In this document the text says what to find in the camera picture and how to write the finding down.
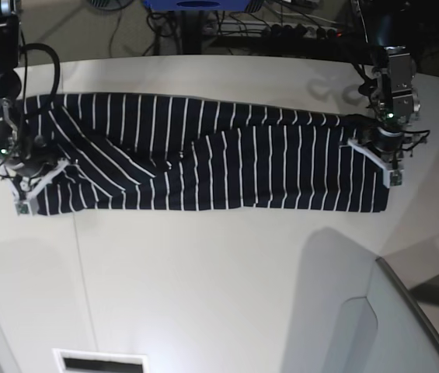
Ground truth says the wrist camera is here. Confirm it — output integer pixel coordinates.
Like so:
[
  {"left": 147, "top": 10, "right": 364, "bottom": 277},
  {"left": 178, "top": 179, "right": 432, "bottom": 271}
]
[
  {"left": 383, "top": 169, "right": 402, "bottom": 188},
  {"left": 14, "top": 199, "right": 39, "bottom": 216}
]

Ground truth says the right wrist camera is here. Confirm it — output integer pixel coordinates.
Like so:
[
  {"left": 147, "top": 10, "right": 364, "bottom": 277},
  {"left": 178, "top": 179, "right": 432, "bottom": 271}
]
[{"left": 14, "top": 199, "right": 39, "bottom": 216}]

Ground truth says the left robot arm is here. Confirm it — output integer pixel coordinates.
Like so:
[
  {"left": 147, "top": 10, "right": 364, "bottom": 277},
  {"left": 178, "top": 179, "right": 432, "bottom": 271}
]
[{"left": 350, "top": 1, "right": 429, "bottom": 175}]

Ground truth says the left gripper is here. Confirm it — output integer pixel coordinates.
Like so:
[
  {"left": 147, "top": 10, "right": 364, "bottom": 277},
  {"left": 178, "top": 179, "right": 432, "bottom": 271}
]
[{"left": 347, "top": 126, "right": 432, "bottom": 172}]

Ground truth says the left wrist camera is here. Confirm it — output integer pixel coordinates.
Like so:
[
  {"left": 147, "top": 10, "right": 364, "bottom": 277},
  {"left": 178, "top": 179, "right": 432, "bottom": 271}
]
[{"left": 383, "top": 169, "right": 402, "bottom": 188}]

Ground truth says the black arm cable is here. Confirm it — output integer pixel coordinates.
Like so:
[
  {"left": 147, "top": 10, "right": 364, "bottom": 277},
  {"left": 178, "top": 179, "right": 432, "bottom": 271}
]
[{"left": 19, "top": 43, "right": 61, "bottom": 117}]

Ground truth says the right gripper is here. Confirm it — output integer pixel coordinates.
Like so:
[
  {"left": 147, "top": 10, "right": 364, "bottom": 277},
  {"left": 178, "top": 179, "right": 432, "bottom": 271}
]
[{"left": 3, "top": 158, "right": 70, "bottom": 204}]

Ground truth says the power strip with red light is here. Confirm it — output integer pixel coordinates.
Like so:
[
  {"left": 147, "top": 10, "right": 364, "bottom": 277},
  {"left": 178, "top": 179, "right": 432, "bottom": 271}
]
[{"left": 261, "top": 23, "right": 349, "bottom": 40}]

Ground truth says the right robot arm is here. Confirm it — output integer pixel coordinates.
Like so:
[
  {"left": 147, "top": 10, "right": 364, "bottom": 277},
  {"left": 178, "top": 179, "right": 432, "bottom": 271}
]
[{"left": 0, "top": 1, "right": 68, "bottom": 214}]

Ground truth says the navy white striped t-shirt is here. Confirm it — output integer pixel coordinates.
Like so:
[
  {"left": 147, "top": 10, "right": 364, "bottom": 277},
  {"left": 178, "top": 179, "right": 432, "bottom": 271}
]
[{"left": 25, "top": 92, "right": 389, "bottom": 215}]

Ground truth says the blue plastic bin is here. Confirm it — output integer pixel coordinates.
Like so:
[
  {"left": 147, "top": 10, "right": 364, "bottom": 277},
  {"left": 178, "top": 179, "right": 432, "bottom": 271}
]
[{"left": 144, "top": 0, "right": 250, "bottom": 12}]

